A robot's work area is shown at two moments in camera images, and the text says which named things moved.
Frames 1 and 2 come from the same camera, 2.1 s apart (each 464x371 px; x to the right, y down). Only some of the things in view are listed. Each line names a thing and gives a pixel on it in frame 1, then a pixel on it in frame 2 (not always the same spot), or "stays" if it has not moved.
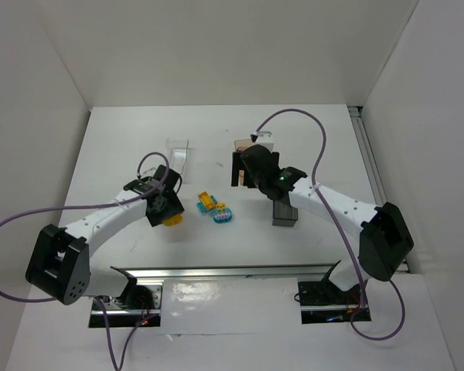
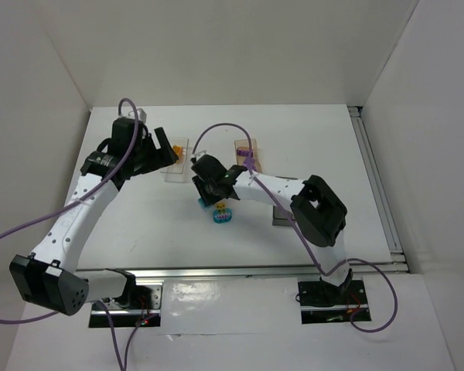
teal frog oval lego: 223,216 stays
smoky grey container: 284,215 stays
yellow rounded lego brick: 174,220 → 178,149
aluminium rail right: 370,163 stays
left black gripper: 167,211 → 155,149
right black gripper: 237,168 → 203,189
